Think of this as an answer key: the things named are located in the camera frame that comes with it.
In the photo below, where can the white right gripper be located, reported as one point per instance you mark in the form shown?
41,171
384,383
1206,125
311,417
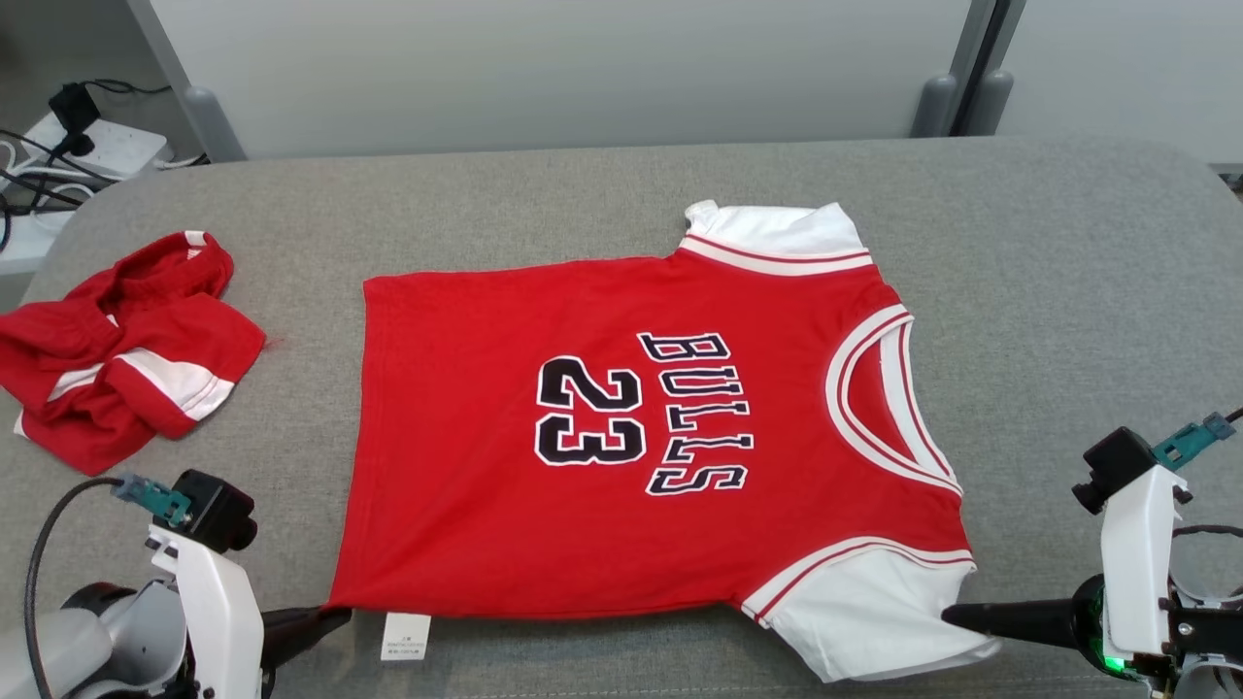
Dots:
1136,563

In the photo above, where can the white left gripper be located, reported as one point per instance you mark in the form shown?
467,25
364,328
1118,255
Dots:
218,621

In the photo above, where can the red Bulls 23 jersey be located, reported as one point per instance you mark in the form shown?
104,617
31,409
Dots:
466,388

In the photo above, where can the red shorts with white stripe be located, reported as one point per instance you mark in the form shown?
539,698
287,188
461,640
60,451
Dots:
97,330

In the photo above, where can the grey fabric sofa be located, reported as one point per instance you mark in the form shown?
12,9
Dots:
583,194

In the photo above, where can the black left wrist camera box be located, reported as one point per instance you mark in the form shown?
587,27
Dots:
218,510

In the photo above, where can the teal left camera connector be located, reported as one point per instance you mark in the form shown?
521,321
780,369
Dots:
151,497

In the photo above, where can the teal camera connector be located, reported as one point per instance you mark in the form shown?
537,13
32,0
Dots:
151,497
1190,442

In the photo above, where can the teal right camera connector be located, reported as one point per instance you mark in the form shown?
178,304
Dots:
1190,442

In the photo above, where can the grey partition post with caster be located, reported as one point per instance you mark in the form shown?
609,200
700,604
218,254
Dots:
991,97

